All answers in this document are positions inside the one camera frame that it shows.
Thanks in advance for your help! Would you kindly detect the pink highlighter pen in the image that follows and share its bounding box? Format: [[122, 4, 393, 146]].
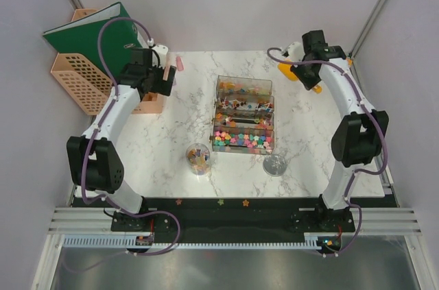
[[176, 56, 184, 71]]

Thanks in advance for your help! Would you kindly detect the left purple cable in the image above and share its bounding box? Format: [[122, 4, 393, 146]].
[[61, 18, 182, 274]]

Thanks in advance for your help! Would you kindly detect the clear four-compartment candy box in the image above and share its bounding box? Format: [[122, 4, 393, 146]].
[[210, 75, 275, 155]]

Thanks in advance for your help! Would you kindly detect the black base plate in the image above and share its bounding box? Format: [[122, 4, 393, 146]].
[[111, 197, 355, 242]]

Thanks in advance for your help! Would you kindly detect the yellow plastic scoop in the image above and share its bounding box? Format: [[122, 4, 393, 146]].
[[278, 63, 322, 94]]

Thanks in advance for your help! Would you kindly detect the clear round lid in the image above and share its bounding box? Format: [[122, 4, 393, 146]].
[[263, 154, 287, 177]]

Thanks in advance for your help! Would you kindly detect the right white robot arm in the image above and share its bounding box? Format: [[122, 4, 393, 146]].
[[290, 29, 389, 231]]

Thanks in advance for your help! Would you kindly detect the peach plastic file rack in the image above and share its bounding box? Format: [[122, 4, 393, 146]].
[[50, 9, 165, 116]]

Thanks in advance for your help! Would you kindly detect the clear plastic cup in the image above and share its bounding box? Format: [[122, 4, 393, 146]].
[[186, 143, 211, 176]]

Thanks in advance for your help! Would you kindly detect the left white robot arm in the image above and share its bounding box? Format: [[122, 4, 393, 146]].
[[67, 45, 176, 230]]

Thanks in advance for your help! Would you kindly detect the green ring binder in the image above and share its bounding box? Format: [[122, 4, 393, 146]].
[[43, 2, 147, 77]]

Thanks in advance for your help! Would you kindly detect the white slotted cable duct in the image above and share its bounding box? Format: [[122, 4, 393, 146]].
[[62, 234, 321, 250]]

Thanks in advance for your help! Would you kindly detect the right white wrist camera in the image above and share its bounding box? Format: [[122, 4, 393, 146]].
[[281, 42, 305, 62]]

